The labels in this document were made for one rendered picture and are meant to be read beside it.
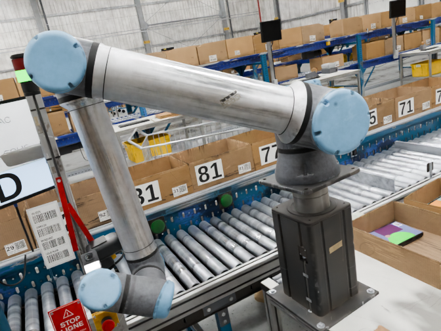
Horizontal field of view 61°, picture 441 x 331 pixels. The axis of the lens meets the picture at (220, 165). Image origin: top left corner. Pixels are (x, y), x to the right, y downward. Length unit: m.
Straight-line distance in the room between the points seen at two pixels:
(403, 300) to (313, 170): 0.52
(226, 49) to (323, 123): 6.37
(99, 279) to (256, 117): 0.51
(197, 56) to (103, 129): 5.99
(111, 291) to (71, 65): 0.49
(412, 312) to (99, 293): 0.89
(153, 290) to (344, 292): 0.63
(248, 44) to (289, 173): 6.43
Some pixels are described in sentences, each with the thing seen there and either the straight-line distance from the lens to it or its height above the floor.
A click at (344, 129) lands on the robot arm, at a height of 1.36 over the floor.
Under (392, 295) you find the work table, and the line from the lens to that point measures 1.37.
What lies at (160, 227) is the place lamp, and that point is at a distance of 1.90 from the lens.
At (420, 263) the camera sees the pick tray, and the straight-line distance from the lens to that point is 1.40.
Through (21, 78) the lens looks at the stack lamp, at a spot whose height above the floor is 1.60.
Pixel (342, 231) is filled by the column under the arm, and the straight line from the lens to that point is 1.20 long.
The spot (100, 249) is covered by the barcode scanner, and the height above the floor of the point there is 1.07.
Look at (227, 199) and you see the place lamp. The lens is 2.01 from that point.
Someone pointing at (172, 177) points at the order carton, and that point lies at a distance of 1.94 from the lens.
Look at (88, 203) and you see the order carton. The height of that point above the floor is 1.01.
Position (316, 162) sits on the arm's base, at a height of 1.24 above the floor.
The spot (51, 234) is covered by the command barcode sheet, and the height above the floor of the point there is 1.15.
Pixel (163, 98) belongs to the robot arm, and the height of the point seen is 1.50.
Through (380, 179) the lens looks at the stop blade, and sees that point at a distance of 2.14.
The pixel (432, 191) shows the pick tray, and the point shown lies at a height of 0.80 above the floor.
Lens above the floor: 1.58
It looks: 17 degrees down
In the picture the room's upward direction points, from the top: 11 degrees counter-clockwise
